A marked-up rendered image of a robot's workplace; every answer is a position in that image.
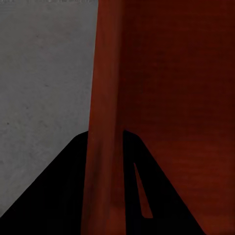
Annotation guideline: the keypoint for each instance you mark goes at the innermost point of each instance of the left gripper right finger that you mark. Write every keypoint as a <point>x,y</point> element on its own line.
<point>170,215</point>

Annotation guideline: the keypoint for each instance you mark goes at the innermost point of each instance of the storage box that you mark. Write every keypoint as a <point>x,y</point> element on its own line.
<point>165,71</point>

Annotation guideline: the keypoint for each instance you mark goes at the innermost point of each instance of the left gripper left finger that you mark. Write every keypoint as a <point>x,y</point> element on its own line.
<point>52,204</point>

